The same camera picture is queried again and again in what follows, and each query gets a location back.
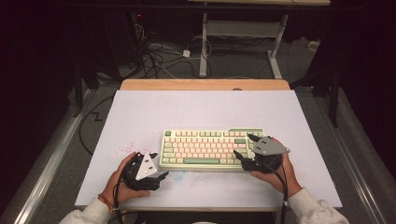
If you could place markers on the cream and green mechanical keyboard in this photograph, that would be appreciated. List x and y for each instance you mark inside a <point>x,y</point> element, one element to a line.
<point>199,161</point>

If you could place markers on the person's left hand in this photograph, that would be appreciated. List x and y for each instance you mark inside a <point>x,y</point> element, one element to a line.
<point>121,193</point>

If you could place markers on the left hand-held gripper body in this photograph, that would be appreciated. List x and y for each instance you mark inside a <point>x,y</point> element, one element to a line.
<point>146,168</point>

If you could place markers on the person's right hand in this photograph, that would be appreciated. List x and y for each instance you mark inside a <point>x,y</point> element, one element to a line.
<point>285,177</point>

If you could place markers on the white table mat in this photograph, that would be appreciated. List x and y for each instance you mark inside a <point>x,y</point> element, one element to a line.
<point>205,109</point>

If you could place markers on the wooden table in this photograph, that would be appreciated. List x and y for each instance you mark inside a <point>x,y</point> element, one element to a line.
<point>202,84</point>

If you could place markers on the grey metal floor rail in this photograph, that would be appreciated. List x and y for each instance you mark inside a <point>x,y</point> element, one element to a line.
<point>355,174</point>
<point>46,177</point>

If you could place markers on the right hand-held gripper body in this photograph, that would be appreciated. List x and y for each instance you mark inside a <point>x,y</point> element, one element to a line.
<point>267,147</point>

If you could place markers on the white power adapter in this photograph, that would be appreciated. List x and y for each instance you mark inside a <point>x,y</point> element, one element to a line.
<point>186,53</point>

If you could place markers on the black metal stand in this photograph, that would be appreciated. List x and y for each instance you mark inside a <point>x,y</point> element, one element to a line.
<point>334,93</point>
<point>77,90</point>

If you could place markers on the white-legged desk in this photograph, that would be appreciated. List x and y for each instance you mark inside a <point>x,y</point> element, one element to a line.
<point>243,28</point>

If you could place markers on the white box on floor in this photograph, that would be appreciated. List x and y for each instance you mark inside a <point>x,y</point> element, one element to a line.
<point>313,45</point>

